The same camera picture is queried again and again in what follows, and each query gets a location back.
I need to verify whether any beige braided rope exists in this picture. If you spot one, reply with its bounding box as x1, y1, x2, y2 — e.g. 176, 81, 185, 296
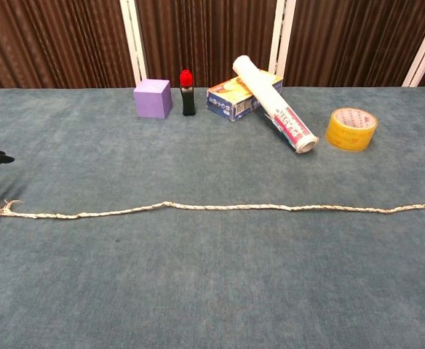
0, 198, 425, 221

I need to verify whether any purple cube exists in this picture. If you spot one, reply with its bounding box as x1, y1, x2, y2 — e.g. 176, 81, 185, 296
132, 79, 172, 120

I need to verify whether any dark bottle with red cap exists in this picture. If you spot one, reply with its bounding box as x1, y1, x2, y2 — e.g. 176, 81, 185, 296
178, 69, 197, 116

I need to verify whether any blue yellow cardboard box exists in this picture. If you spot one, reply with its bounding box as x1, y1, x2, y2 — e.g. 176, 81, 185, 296
206, 71, 284, 122

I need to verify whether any blue-grey felt table mat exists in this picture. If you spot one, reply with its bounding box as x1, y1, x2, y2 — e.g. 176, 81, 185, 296
0, 86, 425, 349

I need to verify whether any white plastic wrap roll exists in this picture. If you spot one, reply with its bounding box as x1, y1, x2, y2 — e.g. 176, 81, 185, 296
232, 55, 319, 156

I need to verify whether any yellow packing tape roll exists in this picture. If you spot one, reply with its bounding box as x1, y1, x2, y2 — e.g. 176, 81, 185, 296
325, 107, 378, 152

